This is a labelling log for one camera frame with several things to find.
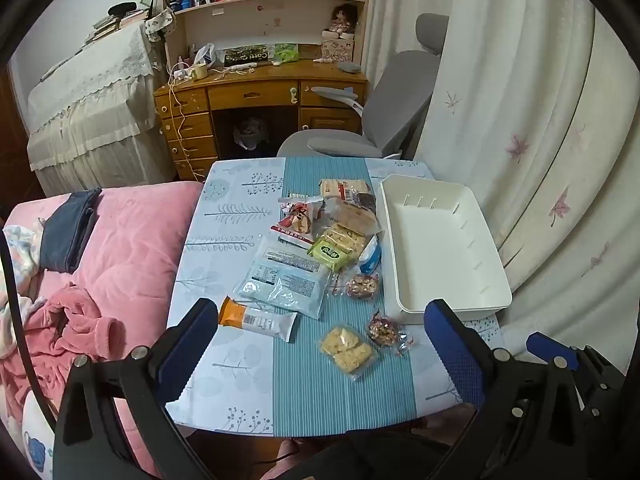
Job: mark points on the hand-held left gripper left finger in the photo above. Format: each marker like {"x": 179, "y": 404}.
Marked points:
{"x": 190, "y": 342}

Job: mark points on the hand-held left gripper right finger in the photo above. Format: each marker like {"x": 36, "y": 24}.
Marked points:
{"x": 455, "y": 355}

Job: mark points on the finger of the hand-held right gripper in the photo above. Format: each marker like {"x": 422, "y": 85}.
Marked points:
{"x": 550, "y": 350}

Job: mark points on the orange white snack bar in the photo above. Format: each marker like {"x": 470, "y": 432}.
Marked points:
{"x": 260, "y": 319}

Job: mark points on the nut cluster candy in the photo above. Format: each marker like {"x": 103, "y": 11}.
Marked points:
{"x": 362, "y": 285}
{"x": 384, "y": 332}

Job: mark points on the clear rice crispy packet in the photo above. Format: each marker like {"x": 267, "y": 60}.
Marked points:
{"x": 347, "y": 237}
{"x": 347, "y": 350}

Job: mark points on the large light blue packet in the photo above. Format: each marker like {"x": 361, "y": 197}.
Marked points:
{"x": 285, "y": 282}

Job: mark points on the white plastic bin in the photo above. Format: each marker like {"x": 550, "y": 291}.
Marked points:
{"x": 440, "y": 240}

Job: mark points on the small blue white packet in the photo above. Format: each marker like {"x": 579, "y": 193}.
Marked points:
{"x": 371, "y": 258}

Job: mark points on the green snack packet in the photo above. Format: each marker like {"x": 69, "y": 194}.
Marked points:
{"x": 330, "y": 255}

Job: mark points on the red white snack packet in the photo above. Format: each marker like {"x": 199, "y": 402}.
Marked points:
{"x": 300, "y": 220}

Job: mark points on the clear pastry packet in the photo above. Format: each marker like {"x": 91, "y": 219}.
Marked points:
{"x": 352, "y": 217}

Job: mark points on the dark chocolate snack packet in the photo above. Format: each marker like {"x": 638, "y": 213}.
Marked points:
{"x": 367, "y": 202}

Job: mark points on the beige packet red label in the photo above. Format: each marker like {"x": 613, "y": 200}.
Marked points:
{"x": 337, "y": 187}

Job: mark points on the pink blanket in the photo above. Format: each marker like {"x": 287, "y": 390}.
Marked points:
{"x": 140, "y": 240}

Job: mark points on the pink fleece robe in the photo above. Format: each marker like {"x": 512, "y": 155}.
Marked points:
{"x": 75, "y": 320}

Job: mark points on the navy folded cloth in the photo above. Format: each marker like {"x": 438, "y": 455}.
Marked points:
{"x": 65, "y": 230}

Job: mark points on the white blue cartoon cloth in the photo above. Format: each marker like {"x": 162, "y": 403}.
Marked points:
{"x": 37, "y": 440}

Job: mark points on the white patterned cloth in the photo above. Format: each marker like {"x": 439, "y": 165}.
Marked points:
{"x": 17, "y": 250}

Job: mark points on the waste bin white liner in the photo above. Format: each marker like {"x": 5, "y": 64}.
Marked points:
{"x": 249, "y": 132}

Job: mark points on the cream leaf print curtain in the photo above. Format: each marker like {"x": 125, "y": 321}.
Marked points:
{"x": 525, "y": 110}

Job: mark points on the wooden desk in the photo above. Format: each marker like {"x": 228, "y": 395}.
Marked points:
{"x": 250, "y": 95}

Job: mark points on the lace cloth covered cabinet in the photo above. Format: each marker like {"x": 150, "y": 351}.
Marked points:
{"x": 90, "y": 100}

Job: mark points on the grey office chair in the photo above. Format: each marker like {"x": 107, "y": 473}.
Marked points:
{"x": 395, "y": 95}

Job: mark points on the yellow mug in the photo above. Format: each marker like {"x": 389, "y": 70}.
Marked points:
{"x": 200, "y": 71}

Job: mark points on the white handheld device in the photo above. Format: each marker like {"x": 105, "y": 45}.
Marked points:
{"x": 240, "y": 67}

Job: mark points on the white plastic bag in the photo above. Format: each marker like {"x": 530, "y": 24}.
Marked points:
{"x": 205, "y": 54}

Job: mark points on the dark printed packet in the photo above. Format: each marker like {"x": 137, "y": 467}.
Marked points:
{"x": 247, "y": 55}

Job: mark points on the green bag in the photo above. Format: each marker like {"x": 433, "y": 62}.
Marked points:
{"x": 285, "y": 53}

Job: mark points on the grey pouch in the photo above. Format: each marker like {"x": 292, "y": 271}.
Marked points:
{"x": 349, "y": 67}

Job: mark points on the floral fabric bag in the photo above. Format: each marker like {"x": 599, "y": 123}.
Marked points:
{"x": 160, "y": 24}

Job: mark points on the wooden bookshelf hutch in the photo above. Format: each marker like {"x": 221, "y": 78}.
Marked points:
{"x": 240, "y": 25}

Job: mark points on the cardboard box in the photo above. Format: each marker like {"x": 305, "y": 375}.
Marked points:
{"x": 337, "y": 50}

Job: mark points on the stack of books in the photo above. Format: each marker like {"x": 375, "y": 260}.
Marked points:
{"x": 110, "y": 25}

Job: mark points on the black flat item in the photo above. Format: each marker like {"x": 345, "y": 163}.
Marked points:
{"x": 121, "y": 8}

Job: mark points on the doll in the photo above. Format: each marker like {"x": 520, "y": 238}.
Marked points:
{"x": 342, "y": 20}

